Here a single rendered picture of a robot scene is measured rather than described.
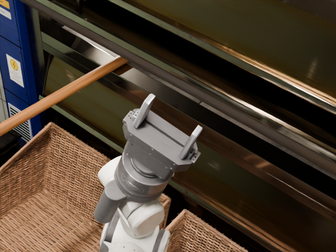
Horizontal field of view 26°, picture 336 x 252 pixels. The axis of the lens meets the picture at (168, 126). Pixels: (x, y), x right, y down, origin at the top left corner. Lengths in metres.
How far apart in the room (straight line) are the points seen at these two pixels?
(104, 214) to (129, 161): 0.13
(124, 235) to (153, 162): 0.38
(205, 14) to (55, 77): 0.80
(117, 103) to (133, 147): 1.10
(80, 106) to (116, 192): 1.16
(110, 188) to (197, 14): 0.68
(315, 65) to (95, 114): 0.91
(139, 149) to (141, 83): 0.98
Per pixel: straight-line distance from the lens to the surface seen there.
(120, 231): 1.48
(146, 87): 2.07
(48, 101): 2.00
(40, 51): 2.40
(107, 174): 1.26
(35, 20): 2.34
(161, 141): 1.10
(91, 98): 2.30
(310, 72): 1.60
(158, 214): 1.26
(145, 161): 1.13
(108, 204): 1.21
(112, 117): 2.24
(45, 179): 2.61
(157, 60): 1.72
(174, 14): 1.80
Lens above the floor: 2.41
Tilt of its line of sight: 40 degrees down
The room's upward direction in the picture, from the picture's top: straight up
